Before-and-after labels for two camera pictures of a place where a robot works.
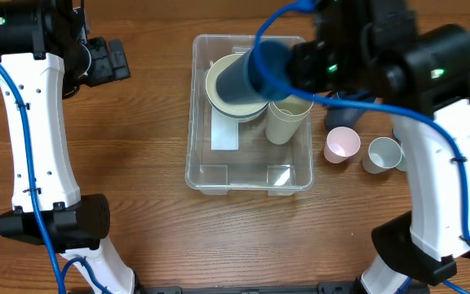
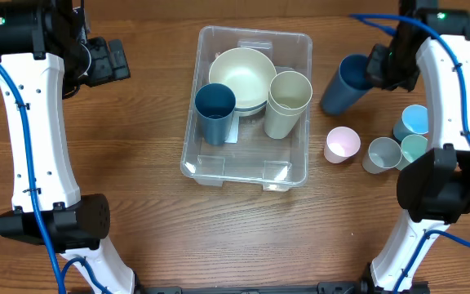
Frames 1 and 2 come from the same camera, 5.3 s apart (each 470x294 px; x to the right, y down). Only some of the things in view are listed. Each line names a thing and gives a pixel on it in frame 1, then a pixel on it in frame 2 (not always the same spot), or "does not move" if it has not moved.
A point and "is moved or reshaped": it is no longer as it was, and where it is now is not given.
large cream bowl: x=240 y=109 -> x=248 y=72
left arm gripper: x=108 y=71 does not move
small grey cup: x=383 y=153 does not move
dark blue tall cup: x=236 y=84 -> x=215 y=105
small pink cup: x=341 y=143 does not move
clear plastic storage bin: x=232 y=146 does not move
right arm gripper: x=296 y=73 -> x=372 y=73
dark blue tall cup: x=337 y=117 is moved or reshaped
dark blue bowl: x=236 y=114 -> x=255 y=107
